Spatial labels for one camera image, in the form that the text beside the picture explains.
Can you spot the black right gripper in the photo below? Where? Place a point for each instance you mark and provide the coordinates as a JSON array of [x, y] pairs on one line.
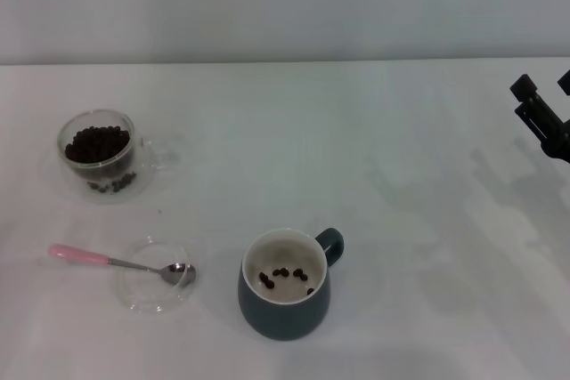
[[560, 144]]

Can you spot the small scooped coffee beans batch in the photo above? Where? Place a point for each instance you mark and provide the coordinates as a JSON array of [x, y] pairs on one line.
[[281, 272]]

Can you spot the clear double-walled glass cup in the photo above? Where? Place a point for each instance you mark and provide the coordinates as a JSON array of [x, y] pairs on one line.
[[133, 162]]

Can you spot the dark coffee beans heap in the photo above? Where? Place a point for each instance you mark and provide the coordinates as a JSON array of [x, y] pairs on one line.
[[98, 146]]

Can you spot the dark teal ceramic mug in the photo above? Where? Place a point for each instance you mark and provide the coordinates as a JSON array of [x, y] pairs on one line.
[[280, 317]]

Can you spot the clear round glass saucer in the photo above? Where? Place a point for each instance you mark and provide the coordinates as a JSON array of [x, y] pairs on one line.
[[133, 300]]

